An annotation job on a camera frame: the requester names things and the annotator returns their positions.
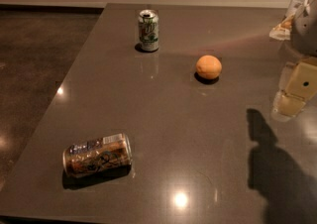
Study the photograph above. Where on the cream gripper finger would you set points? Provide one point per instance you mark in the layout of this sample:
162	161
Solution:
297	85

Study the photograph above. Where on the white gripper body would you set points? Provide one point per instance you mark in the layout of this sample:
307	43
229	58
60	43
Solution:
305	33

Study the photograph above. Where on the orange soda can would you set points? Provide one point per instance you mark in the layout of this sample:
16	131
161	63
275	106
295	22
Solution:
97	155

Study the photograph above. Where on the green white soda can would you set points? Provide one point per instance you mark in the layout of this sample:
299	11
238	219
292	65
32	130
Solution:
148	23

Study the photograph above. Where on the snack packet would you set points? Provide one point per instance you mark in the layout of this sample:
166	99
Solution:
281	31

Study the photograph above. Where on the orange fruit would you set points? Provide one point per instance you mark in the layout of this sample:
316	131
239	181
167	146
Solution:
208	67

